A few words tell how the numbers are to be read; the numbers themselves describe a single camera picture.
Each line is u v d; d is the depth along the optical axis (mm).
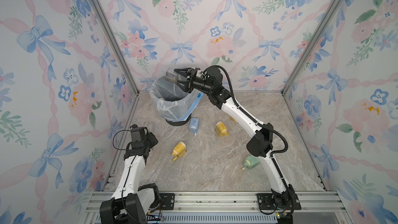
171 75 703
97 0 749
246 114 596
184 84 710
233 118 640
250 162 795
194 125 934
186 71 676
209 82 640
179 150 837
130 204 396
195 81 689
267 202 732
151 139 778
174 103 781
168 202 736
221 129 918
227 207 732
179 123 1016
